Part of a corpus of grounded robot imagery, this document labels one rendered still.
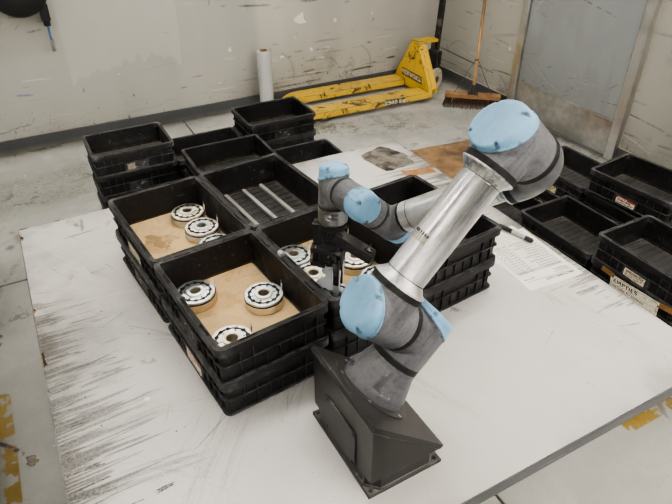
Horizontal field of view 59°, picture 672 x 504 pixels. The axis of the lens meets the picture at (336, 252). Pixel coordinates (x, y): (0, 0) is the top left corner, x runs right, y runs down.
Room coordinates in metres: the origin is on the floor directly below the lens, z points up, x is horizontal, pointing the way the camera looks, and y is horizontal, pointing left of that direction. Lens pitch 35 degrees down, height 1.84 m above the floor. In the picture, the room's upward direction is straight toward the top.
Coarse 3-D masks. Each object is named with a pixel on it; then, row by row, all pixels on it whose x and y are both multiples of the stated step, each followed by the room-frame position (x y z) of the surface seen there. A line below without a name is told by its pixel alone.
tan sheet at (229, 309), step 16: (240, 272) 1.34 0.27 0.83; (256, 272) 1.34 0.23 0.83; (224, 288) 1.26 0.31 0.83; (240, 288) 1.26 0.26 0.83; (224, 304) 1.20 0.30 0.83; (240, 304) 1.20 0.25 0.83; (288, 304) 1.20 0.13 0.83; (208, 320) 1.13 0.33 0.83; (224, 320) 1.13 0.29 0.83; (240, 320) 1.13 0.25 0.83; (256, 320) 1.13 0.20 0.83; (272, 320) 1.13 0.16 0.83
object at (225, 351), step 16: (224, 240) 1.35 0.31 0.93; (176, 256) 1.28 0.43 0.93; (160, 272) 1.21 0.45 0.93; (176, 288) 1.14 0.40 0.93; (320, 304) 1.08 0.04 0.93; (192, 320) 1.02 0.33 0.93; (288, 320) 1.02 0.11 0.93; (304, 320) 1.04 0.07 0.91; (208, 336) 0.97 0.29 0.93; (256, 336) 0.97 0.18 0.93; (272, 336) 0.99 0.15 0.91; (224, 352) 0.92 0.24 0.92
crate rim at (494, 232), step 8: (408, 176) 1.73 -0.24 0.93; (416, 176) 1.73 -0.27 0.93; (384, 184) 1.67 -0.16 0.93; (392, 184) 1.68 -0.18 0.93; (424, 184) 1.68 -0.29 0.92; (432, 184) 1.67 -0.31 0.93; (480, 216) 1.48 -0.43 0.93; (496, 224) 1.43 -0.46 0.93; (488, 232) 1.39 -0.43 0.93; (496, 232) 1.40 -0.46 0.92; (464, 240) 1.35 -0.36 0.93; (472, 240) 1.35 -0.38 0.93; (480, 240) 1.37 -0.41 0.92; (456, 248) 1.31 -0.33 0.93; (464, 248) 1.33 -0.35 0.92
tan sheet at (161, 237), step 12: (168, 216) 1.64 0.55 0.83; (132, 228) 1.57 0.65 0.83; (144, 228) 1.57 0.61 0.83; (156, 228) 1.57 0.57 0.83; (168, 228) 1.57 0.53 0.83; (180, 228) 1.57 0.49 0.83; (144, 240) 1.50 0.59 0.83; (156, 240) 1.50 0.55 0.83; (168, 240) 1.50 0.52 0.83; (180, 240) 1.50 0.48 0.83; (156, 252) 1.44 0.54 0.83; (168, 252) 1.44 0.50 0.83
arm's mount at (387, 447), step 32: (320, 352) 0.92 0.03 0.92; (320, 384) 0.91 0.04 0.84; (352, 384) 0.85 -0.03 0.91; (320, 416) 0.91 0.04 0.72; (352, 416) 0.79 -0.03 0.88; (384, 416) 0.79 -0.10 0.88; (416, 416) 0.87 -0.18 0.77; (352, 448) 0.78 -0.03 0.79; (384, 448) 0.73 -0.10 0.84; (416, 448) 0.78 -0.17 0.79; (384, 480) 0.74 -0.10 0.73
